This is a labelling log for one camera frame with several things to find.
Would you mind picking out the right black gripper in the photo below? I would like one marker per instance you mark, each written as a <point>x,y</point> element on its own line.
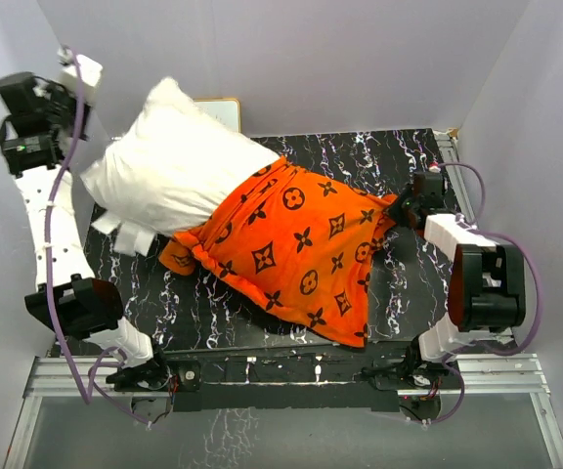
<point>399,218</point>

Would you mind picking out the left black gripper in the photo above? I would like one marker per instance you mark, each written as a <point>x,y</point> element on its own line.
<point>58,92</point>

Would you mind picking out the orange patterned pillowcase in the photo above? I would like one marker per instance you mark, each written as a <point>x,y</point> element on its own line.
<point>297,244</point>

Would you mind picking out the white pillow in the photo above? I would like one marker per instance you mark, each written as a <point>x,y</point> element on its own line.
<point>170,171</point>

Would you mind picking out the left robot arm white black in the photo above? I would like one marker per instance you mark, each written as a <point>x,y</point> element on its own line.
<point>46,119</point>

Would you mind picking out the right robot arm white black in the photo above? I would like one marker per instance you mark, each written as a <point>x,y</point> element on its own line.
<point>486,293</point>

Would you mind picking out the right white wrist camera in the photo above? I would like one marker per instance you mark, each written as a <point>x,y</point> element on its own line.
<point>435,168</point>

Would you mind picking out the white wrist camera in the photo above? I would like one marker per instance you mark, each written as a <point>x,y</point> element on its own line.
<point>435,168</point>
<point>80,75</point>

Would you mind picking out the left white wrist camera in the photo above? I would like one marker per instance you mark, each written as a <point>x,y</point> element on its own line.
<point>80,75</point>

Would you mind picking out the small whiteboard yellow frame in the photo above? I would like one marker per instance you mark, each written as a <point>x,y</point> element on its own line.
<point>224,110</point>

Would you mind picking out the aluminium frame rail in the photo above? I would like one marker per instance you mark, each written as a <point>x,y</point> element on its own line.
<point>304,407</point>

